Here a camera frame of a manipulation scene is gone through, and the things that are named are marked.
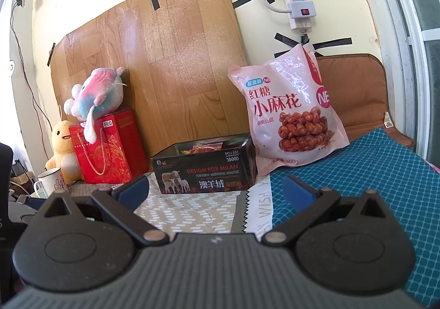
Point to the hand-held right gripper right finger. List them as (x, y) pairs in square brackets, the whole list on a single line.
[(297, 192)]

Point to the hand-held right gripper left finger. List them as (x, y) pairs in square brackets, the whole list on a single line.
[(134, 192)]

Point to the black sheep print box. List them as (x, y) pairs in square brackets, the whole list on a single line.
[(206, 171)]

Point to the red snack packet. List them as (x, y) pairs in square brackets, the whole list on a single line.
[(206, 147)]

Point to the black power adapter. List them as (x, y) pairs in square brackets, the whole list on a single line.
[(18, 170)]

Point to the white enamel mug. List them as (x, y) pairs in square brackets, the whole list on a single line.
[(51, 180)]

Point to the yellow duck plush toy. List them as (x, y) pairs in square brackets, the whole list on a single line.
[(63, 147)]

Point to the teal patterned mat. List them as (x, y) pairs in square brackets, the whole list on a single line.
[(378, 175)]

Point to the pink snack bag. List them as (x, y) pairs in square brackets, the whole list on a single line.
[(285, 106)]

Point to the pastel pink blue plush toy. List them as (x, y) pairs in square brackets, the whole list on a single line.
[(99, 92)]

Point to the brown cushion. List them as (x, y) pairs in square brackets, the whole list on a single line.
[(354, 95)]

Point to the wood grain board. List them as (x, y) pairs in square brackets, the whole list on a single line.
[(172, 71)]

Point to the white switch adapter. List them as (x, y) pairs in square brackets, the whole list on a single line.
[(302, 15)]

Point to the white window frame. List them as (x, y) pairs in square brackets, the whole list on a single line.
[(409, 37)]

